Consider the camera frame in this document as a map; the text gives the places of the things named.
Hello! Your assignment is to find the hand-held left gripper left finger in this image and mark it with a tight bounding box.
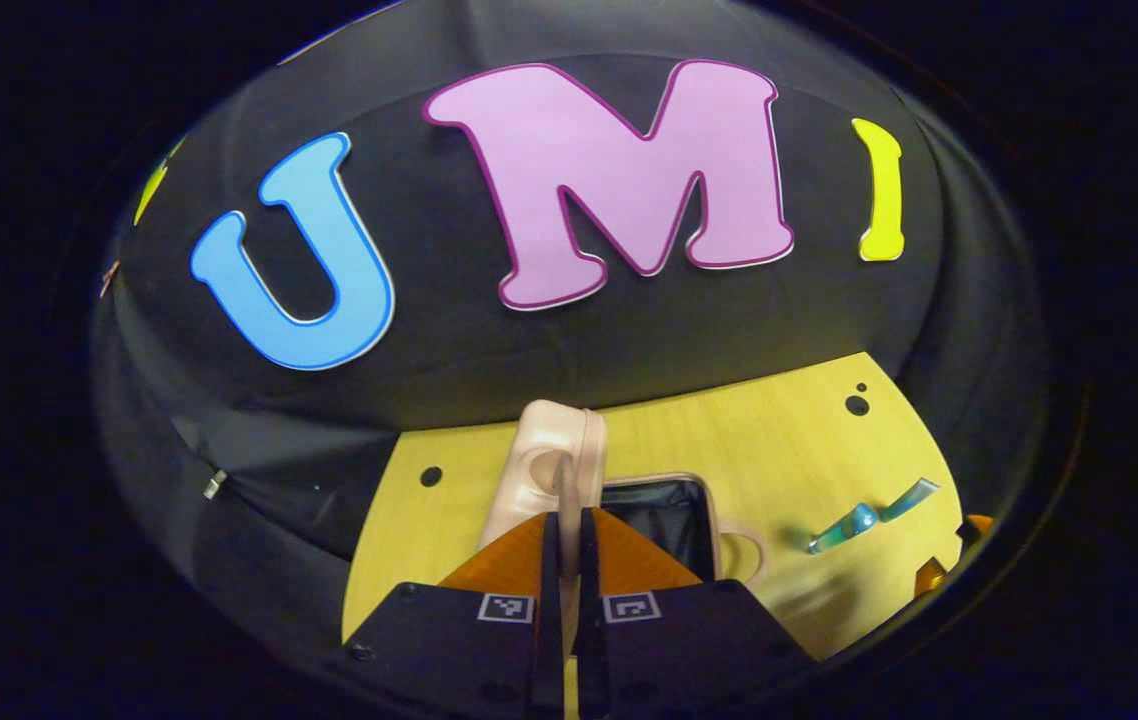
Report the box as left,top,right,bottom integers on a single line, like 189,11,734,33
334,510,565,720

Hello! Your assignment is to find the pink suitcase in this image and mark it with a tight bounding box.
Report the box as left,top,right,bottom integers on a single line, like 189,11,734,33
477,398,772,591

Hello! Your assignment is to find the black backdrop cloth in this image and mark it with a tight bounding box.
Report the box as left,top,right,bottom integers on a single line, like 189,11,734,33
89,0,1052,626

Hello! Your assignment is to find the blue skin care bottle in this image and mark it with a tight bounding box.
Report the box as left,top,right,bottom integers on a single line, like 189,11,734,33
806,502,881,555

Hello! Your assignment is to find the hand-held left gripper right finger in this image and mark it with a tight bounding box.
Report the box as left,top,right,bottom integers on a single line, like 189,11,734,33
577,507,821,720

